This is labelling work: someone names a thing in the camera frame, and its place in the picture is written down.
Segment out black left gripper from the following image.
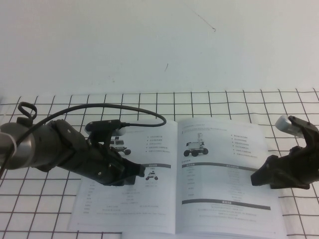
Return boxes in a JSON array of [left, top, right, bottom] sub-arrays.
[[72, 138, 147, 187]]

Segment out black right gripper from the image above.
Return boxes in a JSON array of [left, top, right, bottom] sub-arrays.
[[250, 146, 319, 191]]

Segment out white robot manual book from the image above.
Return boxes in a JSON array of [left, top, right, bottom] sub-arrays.
[[68, 119, 287, 237]]

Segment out white paper sheet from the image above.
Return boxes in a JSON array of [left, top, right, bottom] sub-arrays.
[[121, 232, 236, 239]]

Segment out white black-grid table cloth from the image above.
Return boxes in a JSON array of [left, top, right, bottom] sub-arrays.
[[0, 89, 319, 239]]

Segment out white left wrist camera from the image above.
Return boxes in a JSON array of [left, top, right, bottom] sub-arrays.
[[112, 126, 128, 137]]

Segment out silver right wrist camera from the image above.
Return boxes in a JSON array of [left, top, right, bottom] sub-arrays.
[[275, 115, 306, 137]]

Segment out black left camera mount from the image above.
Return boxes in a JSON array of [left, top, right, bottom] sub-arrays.
[[84, 119, 123, 152]]

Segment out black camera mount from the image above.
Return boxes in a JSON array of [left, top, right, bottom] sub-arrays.
[[84, 119, 123, 152], [289, 116, 319, 153]]

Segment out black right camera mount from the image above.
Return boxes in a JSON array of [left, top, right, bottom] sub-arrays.
[[289, 116, 319, 153]]

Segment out black left camera cable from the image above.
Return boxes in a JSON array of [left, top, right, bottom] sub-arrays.
[[0, 103, 167, 178]]

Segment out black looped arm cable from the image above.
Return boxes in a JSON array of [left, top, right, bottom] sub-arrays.
[[17, 101, 37, 124]]

